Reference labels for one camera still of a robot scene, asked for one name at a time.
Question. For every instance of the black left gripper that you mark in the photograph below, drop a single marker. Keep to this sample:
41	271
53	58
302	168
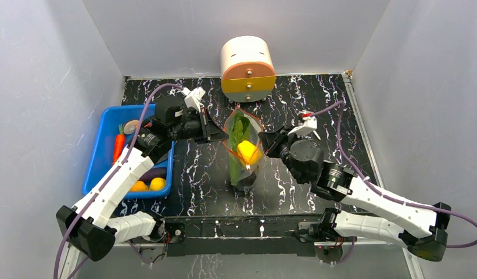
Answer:
210	130

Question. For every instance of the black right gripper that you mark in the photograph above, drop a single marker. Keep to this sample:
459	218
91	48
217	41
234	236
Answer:
278	142

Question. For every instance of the yellow toy bell pepper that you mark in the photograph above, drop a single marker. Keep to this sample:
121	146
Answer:
249	154

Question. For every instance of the clear red-zipper zip bag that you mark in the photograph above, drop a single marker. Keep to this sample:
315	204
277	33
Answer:
256	127

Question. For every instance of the green leafy vegetable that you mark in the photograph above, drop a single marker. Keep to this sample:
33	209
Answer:
238	128

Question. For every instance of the dark purple toy fruit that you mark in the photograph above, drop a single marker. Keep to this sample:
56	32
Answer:
246	183

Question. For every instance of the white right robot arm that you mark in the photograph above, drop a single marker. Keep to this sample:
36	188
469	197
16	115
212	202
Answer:
421	230

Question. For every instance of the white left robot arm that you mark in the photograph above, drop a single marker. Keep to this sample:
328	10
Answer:
89	225

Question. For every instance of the yellow-tipped white pen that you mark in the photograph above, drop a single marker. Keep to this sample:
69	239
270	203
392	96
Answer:
317	135

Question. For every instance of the round three-drawer mini cabinet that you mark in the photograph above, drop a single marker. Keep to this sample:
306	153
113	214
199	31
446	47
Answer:
247	71

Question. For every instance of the purple toy eggplant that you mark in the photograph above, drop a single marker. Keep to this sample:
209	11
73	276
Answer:
153	173

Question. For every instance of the yellow toy lemon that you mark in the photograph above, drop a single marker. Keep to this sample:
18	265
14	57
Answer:
157	184

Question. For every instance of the tan toy potato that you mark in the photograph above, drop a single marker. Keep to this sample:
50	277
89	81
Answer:
130	127

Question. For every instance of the yellow-orange toy walnut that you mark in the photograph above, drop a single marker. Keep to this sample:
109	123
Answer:
139	186

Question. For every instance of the orange toy carrot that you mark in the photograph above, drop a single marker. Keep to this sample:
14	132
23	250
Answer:
119	144

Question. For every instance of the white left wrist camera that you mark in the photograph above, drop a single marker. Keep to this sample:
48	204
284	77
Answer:
192	98

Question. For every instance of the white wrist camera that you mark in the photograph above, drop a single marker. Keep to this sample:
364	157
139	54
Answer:
192	98
307	124

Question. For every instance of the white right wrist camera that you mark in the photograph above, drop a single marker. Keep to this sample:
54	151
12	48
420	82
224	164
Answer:
307	124

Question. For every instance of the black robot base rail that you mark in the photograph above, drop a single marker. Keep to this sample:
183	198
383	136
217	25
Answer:
247	234

